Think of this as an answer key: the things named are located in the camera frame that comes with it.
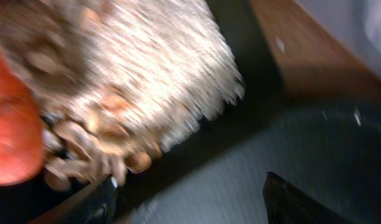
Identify clear plastic waste bin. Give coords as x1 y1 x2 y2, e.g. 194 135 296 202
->
296 0 381 80

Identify black rectangular tray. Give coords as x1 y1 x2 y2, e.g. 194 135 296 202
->
0 0 285 224

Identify orange carrot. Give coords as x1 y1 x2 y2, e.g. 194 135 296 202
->
0 58 44 185

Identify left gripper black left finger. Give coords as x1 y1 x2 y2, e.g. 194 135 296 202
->
65 176 118 224

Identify rice and nut leftovers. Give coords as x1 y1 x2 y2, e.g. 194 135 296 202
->
0 0 246 192

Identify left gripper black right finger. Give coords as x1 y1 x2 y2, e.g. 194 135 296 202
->
263 172 352 224

